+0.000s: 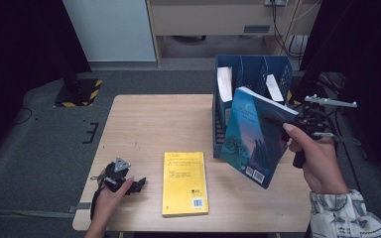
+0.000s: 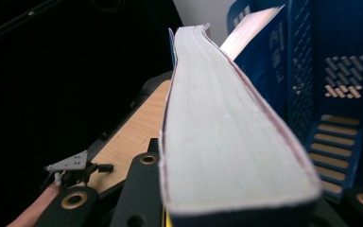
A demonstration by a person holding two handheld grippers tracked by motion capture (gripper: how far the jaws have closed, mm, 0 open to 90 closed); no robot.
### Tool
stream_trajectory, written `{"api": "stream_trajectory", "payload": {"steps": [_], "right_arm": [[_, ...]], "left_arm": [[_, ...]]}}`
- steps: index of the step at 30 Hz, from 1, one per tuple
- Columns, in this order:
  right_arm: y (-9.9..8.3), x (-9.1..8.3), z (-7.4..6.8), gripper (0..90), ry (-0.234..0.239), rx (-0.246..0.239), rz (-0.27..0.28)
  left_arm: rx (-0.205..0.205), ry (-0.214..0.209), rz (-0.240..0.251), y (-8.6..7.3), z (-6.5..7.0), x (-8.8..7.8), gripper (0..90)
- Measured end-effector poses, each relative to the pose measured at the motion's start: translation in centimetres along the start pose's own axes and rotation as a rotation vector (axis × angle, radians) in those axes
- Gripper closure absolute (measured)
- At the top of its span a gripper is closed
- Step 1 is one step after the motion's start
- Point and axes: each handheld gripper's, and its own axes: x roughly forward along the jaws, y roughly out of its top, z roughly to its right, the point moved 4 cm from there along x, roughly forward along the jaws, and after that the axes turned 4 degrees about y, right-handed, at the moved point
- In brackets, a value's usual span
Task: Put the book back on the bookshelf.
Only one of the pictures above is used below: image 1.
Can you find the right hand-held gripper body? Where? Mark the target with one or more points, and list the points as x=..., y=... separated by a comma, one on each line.
x=317, y=120

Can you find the grey tape piece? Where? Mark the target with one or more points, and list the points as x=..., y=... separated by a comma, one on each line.
x=79, y=207

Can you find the yellow paperback book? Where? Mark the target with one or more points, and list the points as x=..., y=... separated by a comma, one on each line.
x=183, y=185

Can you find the black curtain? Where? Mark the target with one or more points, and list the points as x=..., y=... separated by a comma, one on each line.
x=370, y=49
x=20, y=39

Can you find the pale grey cabinet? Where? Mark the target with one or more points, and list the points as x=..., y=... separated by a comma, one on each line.
x=112, y=29

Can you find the blue plastic file rack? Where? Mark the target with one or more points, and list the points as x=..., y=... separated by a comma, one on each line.
x=254, y=71

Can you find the blue illustrated cover book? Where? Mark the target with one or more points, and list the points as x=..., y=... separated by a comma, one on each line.
x=251, y=139

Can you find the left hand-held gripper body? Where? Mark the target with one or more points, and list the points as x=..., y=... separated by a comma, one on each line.
x=115, y=177

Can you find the black hardcover book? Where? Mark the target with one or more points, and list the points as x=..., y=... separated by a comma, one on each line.
x=274, y=87

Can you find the dark blue book white label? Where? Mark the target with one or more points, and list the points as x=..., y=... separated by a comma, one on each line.
x=225, y=84

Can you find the white power strip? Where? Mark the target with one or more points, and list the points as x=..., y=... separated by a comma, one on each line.
x=275, y=2

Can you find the person's right hand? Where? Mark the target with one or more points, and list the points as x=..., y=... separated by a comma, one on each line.
x=324, y=165

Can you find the person's left hand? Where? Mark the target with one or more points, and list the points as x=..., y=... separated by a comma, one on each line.
x=107, y=203

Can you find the black stand base hazard striped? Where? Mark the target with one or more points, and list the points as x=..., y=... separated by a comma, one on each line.
x=311, y=89
x=79, y=94

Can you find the grey label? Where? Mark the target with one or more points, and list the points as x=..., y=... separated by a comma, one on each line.
x=256, y=29

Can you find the long grey floor tape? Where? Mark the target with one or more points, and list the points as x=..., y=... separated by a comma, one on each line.
x=26, y=214

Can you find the beige wooden desk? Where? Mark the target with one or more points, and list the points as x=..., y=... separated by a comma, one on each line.
x=211, y=20

